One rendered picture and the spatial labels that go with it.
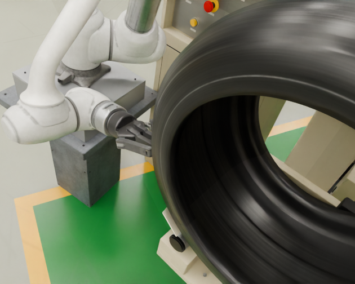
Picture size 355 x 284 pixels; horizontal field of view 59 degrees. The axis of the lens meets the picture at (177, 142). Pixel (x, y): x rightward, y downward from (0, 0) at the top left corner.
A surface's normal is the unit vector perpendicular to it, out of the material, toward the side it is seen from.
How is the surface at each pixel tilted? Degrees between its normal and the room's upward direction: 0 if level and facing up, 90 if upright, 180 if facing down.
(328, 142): 90
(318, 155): 90
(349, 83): 79
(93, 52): 93
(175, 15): 90
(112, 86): 4
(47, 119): 69
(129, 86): 4
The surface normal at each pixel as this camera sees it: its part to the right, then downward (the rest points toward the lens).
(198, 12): -0.67, 0.46
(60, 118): 0.79, 0.29
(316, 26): -0.50, -0.30
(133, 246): 0.15, -0.69
